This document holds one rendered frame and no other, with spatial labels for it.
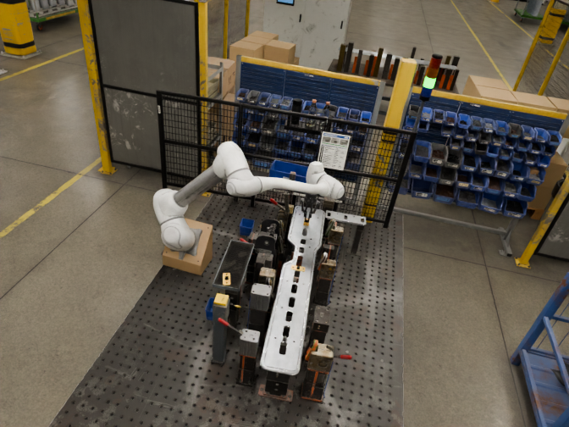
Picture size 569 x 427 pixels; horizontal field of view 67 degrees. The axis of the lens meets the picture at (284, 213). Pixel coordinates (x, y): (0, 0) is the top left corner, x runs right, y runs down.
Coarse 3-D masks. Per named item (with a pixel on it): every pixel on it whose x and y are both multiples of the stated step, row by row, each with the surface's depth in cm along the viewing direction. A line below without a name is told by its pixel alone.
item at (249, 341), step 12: (240, 336) 201; (252, 336) 203; (240, 348) 204; (252, 348) 203; (240, 360) 210; (252, 360) 209; (240, 372) 215; (252, 372) 214; (240, 384) 220; (252, 384) 220
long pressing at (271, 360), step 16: (304, 208) 305; (320, 224) 292; (288, 240) 274; (320, 240) 278; (304, 256) 263; (288, 272) 250; (304, 272) 251; (288, 288) 239; (304, 288) 240; (288, 304) 229; (304, 304) 230; (272, 320) 219; (304, 320) 222; (272, 336) 211; (304, 336) 214; (272, 352) 203; (288, 352) 204; (272, 368) 197; (288, 368) 197
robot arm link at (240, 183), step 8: (232, 176) 229; (240, 176) 228; (248, 176) 230; (256, 176) 237; (232, 184) 226; (240, 184) 227; (248, 184) 229; (256, 184) 232; (232, 192) 227; (240, 192) 228; (248, 192) 230; (256, 192) 235
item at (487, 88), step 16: (480, 80) 500; (496, 80) 508; (480, 96) 456; (496, 96) 458; (512, 96) 465; (528, 96) 471; (560, 112) 448; (560, 160) 487; (560, 176) 486; (544, 192) 500; (528, 208) 514
